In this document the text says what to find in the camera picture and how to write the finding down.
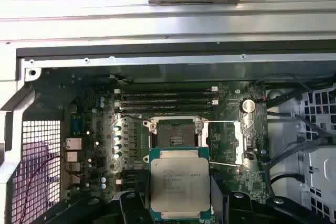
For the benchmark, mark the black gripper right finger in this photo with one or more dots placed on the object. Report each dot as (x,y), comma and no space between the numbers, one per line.
(244,211)

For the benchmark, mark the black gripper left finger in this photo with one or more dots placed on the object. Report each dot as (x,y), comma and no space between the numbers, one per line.
(126,208)

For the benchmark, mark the silver topped CPU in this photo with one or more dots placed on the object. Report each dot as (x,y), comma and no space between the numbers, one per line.
(179,182)

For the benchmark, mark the metal socket cover frame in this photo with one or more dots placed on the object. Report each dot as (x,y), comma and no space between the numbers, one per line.
(240,142)

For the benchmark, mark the CPU socket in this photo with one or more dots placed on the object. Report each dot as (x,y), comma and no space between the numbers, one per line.
(174,132)

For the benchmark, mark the black RAM slot white latches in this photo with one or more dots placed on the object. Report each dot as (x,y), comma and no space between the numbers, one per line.
(168,90)
(168,102)

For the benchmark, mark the silver can capacitor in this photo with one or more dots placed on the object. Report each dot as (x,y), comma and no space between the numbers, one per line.
(117,155)
(117,147)
(116,128)
(102,98)
(103,180)
(117,138)
(103,186)
(102,104)

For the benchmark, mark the silver rear port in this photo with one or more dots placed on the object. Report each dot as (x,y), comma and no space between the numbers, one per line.
(73,179)
(73,167)
(73,143)
(72,155)

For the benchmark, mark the grey metal drive cage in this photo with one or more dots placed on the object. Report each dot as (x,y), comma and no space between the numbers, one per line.
(323,166)

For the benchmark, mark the teal board connector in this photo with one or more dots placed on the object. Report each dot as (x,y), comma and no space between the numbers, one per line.
(76,127)

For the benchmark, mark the round coin battery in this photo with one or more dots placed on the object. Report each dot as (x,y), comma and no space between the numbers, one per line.
(248,105)

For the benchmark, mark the grey rear port block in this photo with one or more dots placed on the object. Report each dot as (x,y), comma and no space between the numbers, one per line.
(72,108)

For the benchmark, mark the green motherboard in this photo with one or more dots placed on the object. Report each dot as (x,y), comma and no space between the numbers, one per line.
(228,95)

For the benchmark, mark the grey metal PC case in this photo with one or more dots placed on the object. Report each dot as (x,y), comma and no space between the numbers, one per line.
(183,72)

